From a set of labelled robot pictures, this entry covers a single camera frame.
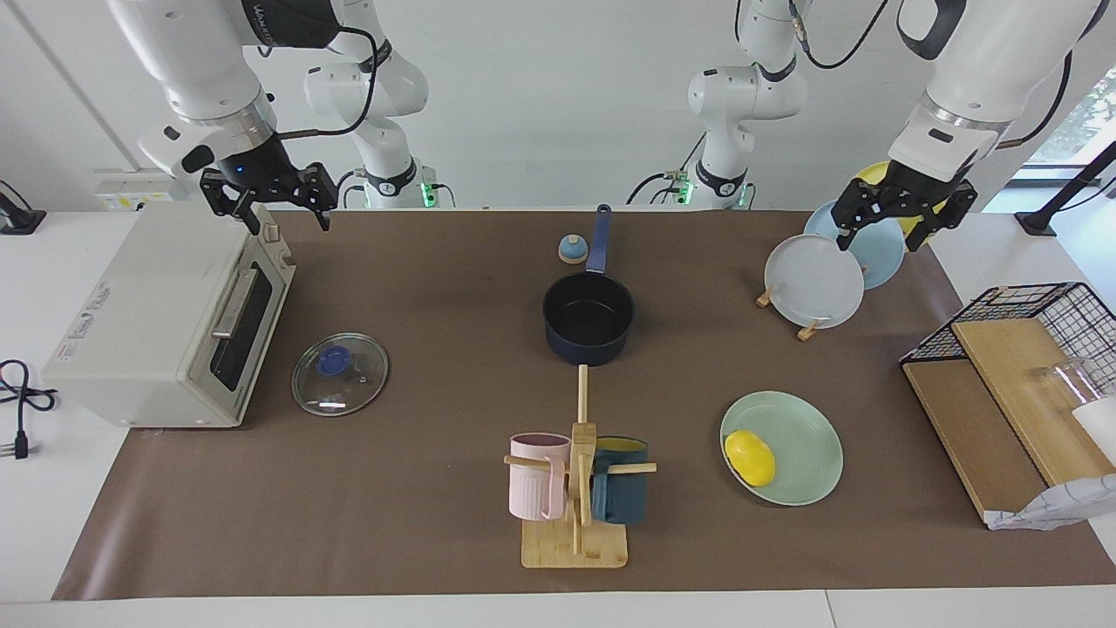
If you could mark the clear glass cup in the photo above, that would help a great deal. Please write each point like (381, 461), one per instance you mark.
(1065, 379)

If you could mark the wooden mug tree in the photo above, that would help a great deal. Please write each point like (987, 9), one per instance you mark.
(575, 545)

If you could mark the dark teal mug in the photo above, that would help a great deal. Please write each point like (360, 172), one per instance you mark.
(621, 497)

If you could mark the pink mug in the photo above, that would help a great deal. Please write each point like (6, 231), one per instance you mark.
(536, 480)

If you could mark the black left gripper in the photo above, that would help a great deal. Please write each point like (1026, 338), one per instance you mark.
(924, 187)

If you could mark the white checked cloth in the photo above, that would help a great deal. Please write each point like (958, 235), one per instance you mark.
(1055, 510)

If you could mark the dark blue saucepan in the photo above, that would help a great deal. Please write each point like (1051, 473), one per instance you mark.
(588, 349)

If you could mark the glass lid with blue knob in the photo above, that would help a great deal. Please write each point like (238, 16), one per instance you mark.
(340, 375)

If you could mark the green plate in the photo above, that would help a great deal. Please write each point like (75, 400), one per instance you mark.
(806, 445)

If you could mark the yellow plate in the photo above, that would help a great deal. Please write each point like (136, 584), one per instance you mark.
(937, 214)

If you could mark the white wall socket strip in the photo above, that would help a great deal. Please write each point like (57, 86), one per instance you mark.
(131, 187)

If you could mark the light blue plate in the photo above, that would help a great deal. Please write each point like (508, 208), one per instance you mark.
(881, 253)

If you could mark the white cup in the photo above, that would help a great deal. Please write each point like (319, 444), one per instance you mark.
(1098, 427)

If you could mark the window with green view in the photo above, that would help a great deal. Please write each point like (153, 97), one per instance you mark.
(1090, 113)

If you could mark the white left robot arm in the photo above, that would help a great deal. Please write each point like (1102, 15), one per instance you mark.
(985, 70)

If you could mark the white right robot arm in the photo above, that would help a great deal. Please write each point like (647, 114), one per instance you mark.
(183, 61)

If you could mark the grey plate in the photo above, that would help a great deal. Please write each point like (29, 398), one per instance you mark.
(815, 281)

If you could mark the wooden plate rack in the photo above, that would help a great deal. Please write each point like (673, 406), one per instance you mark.
(808, 332)

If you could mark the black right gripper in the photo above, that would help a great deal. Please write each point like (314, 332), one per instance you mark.
(257, 170)

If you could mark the black clamp base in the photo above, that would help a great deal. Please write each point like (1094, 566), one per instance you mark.
(22, 222)

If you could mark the brown table mat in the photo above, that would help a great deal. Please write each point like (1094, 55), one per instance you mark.
(436, 488)

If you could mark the beige toaster oven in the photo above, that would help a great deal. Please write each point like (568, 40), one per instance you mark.
(139, 323)

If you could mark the black slanted stand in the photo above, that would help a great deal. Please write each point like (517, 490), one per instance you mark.
(1037, 222)

